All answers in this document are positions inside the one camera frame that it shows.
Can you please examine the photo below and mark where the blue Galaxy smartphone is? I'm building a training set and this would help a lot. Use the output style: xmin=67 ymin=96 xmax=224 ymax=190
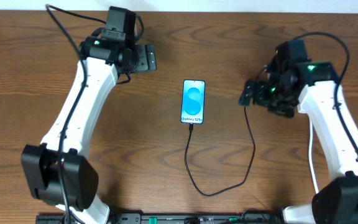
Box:
xmin=180 ymin=80 xmax=205 ymax=124

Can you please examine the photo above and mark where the black USB charging cable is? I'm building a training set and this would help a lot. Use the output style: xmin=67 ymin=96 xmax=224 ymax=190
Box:
xmin=183 ymin=105 xmax=257 ymax=197

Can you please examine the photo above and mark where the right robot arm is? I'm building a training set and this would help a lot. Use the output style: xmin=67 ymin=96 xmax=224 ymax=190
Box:
xmin=239 ymin=40 xmax=358 ymax=223

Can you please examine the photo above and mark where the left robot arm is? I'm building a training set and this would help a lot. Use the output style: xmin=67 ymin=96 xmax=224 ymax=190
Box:
xmin=21 ymin=6 xmax=157 ymax=223

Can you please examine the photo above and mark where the white power strip cord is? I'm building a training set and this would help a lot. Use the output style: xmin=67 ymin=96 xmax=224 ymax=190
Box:
xmin=308 ymin=121 xmax=320 ymax=194

